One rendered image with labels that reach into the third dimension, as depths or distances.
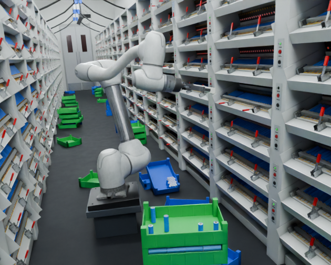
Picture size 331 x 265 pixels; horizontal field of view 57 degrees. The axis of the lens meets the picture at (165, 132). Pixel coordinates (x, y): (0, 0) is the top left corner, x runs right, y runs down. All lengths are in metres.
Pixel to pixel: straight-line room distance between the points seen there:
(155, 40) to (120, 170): 0.80
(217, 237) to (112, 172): 0.91
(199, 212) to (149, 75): 0.68
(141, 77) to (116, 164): 0.60
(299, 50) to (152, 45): 0.65
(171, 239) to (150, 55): 0.85
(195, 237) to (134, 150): 0.97
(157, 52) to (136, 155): 0.74
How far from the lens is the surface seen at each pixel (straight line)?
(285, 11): 1.44
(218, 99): 2.04
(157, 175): 2.53
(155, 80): 1.51
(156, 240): 1.12
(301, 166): 1.45
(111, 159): 1.84
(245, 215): 2.04
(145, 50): 1.53
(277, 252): 1.72
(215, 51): 2.01
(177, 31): 2.66
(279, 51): 1.44
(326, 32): 1.26
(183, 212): 1.29
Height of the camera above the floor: 1.05
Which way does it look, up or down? 14 degrees down
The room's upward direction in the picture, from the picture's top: 3 degrees counter-clockwise
